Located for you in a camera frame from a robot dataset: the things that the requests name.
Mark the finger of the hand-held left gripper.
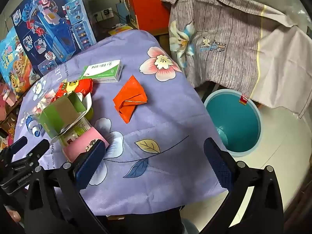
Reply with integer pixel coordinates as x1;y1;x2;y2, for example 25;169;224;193
5;139;51;174
0;136;28;162

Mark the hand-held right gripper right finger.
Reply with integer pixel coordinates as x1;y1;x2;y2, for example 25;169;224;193
203;138;284;234

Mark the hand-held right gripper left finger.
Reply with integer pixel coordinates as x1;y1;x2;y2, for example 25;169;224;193
23;139;109;234

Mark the pink box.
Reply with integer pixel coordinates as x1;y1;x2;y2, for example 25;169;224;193
62;127;110;162

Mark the plastic bottle blue label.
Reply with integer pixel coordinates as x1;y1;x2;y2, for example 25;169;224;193
26;113;44;137

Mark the teal plastic bin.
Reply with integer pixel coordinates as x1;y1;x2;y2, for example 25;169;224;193
202;89;262;158

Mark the green cardboard box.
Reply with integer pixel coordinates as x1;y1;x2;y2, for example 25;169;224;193
39;92;94;139

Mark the red snack packet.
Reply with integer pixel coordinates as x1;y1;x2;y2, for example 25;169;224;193
54;79;94;100

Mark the white green medicine box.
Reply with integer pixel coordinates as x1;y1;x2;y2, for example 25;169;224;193
79;60;123;83

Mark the person's left hand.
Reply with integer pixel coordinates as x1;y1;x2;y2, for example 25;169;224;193
5;208;23;224

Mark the pink toy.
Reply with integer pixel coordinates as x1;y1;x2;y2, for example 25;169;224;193
0;82;19;120

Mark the purple floral cloth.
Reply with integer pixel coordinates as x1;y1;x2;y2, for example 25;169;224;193
11;29;230;216

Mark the cartoon dog toy box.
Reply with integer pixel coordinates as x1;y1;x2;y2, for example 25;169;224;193
0;27;41;100

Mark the blue toy box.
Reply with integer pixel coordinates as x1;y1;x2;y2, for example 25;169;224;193
10;0;97;76

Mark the grey striped floral cloth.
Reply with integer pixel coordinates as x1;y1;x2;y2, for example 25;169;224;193
161;0;312;119

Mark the yellow flat item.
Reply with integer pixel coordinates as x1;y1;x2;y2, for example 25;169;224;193
108;24;134;36

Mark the small blue box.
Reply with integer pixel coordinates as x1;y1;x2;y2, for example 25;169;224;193
116;2;131;23

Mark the orange-red gift box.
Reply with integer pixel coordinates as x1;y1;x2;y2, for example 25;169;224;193
123;0;171;31

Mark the black power cable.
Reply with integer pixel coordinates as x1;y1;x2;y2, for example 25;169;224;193
94;10;127;30

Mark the wall power socket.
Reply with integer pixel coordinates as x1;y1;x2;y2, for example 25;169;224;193
93;7;115;21

